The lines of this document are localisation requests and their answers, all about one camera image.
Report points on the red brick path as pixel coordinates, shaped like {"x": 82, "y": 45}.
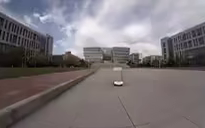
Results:
{"x": 20, "y": 87}

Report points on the large grey windowed building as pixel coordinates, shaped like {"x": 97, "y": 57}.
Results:
{"x": 193, "y": 40}

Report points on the low distant buildings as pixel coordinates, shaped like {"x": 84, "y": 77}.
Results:
{"x": 146, "y": 59}

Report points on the grey stone kerb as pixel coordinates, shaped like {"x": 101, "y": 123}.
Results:
{"x": 30, "y": 103}

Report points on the green grass lawn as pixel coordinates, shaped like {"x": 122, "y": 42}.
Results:
{"x": 20, "y": 72}

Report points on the wide pale stairway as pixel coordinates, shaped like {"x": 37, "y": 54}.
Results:
{"x": 106, "y": 65}

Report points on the grey concrete slab pavement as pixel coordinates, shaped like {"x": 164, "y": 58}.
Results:
{"x": 150, "y": 103}

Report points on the pale twin-block building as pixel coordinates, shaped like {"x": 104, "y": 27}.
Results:
{"x": 106, "y": 54}

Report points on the long grey office building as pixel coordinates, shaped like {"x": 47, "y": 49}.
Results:
{"x": 16, "y": 33}

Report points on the small white delivery robot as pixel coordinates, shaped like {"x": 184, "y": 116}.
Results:
{"x": 118, "y": 82}

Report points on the row of dark trees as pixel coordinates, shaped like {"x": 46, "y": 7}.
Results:
{"x": 20, "y": 59}

